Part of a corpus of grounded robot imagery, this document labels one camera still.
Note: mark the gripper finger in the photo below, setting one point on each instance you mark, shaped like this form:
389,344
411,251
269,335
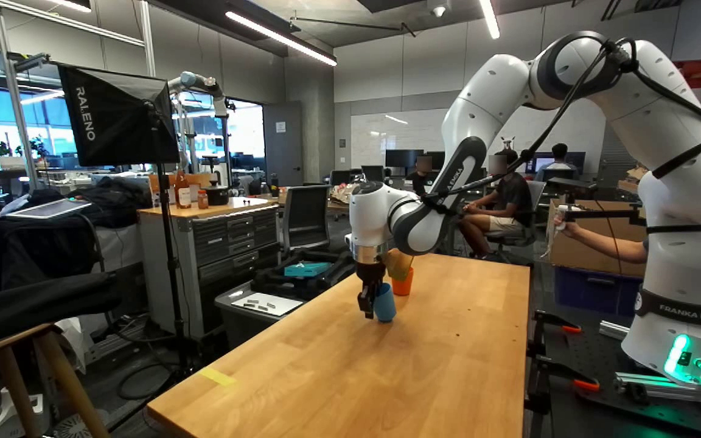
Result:
366,301

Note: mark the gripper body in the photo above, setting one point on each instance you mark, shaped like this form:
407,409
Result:
370,272

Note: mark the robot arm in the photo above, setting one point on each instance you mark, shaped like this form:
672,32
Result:
679,255

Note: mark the person's forearm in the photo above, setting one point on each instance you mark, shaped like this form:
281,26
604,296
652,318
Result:
606,246

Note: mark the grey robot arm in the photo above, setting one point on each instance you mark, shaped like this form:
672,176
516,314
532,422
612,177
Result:
204,82

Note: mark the blue cup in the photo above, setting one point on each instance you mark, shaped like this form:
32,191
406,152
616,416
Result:
386,304

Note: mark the yellow cup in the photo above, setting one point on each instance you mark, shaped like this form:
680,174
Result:
399,261

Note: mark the orange cup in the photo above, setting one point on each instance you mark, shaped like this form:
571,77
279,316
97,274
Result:
404,285

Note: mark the black open case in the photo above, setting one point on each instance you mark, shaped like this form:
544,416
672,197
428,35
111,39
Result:
302,274

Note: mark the person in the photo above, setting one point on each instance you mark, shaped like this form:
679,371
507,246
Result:
418,176
505,207
558,159

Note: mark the grey storage bin with lid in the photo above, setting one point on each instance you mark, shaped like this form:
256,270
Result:
253,316

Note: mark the monitor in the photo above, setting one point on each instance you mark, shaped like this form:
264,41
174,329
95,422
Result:
403,158
545,163

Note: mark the whiteboard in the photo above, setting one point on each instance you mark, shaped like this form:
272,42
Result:
387,140

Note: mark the grey tool cabinet wooden top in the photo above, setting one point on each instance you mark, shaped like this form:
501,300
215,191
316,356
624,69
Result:
223,243

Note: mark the grey door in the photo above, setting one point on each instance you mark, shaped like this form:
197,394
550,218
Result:
283,146

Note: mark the yellow tape strip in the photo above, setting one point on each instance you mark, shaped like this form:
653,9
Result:
217,376

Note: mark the black pot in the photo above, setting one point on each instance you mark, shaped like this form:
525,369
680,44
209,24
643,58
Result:
217,194

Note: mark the small orange jar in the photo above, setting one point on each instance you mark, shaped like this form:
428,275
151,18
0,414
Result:
202,199

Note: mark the hand controller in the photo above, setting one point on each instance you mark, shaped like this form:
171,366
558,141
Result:
561,216

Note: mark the amber bottle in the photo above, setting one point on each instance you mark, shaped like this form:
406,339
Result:
183,191

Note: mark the cardboard box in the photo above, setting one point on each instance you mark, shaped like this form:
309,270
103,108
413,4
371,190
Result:
588,243

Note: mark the blue plastic bin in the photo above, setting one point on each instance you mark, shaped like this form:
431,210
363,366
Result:
594,289

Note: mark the ceiling light bar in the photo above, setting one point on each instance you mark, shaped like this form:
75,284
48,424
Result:
280,38
489,18

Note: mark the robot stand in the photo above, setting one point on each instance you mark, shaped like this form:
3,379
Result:
594,413

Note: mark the black backpack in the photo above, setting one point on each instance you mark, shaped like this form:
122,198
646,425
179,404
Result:
116,201

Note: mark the black softbox light on stand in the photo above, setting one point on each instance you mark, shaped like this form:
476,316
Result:
113,115

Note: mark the silver laptop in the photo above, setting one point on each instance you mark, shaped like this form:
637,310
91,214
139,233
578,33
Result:
46,208

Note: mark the black cloth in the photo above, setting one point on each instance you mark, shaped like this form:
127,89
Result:
28,304

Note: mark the wooden stool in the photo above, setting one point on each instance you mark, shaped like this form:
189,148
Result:
16,359

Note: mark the row of potted plants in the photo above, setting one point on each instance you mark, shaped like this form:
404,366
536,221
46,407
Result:
19,152

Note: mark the aluminium rail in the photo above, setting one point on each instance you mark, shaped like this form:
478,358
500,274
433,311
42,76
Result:
661,386

